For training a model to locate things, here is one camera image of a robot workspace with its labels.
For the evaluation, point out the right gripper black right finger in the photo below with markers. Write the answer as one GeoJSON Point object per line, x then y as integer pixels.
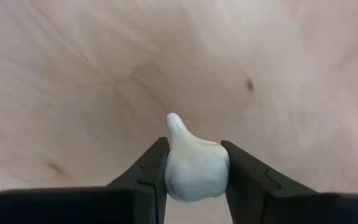
{"type": "Point", "coordinates": [259, 202]}

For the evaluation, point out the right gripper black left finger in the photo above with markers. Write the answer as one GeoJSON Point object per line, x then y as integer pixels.
{"type": "Point", "coordinates": [141, 199]}

